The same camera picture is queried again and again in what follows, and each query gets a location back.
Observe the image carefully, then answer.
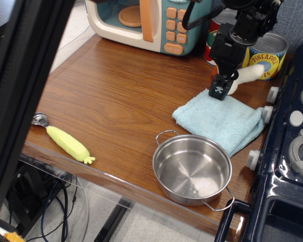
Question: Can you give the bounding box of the light blue folded cloth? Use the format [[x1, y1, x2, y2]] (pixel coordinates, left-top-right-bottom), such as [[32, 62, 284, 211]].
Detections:
[[172, 89, 265, 157]]

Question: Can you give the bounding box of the yellow handled metal spoon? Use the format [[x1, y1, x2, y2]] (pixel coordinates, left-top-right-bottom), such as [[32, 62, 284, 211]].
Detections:
[[31, 112, 95, 164]]

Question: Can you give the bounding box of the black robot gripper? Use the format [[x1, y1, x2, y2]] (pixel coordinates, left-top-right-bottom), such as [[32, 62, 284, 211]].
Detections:
[[209, 23, 249, 101]]

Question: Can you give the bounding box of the plush brown mushroom toy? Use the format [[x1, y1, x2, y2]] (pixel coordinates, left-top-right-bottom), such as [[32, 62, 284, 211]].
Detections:
[[211, 64, 266, 96]]

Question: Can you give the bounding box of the black foreground post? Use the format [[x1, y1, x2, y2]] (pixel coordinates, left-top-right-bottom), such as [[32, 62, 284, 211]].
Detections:
[[0, 0, 75, 240]]

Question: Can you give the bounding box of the toy microwave oven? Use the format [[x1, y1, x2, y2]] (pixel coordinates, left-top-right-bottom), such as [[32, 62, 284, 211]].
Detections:
[[85, 1, 209, 56]]

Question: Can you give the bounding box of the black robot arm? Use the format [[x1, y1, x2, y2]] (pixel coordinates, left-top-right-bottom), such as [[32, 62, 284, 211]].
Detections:
[[182, 1, 283, 100]]

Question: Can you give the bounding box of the stainless steel pot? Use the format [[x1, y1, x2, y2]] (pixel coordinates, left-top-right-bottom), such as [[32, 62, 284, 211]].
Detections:
[[153, 133, 232, 206]]

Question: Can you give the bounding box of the red tomato can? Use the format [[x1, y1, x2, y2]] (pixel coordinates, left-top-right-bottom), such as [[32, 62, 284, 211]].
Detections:
[[204, 9, 237, 66]]

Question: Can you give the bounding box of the dark blue toy stove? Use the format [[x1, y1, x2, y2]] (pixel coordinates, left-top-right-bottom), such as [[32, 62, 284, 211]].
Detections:
[[215, 44, 303, 241]]

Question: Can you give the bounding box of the pineapple slices can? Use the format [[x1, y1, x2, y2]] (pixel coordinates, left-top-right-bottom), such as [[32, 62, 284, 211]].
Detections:
[[242, 32, 289, 80]]

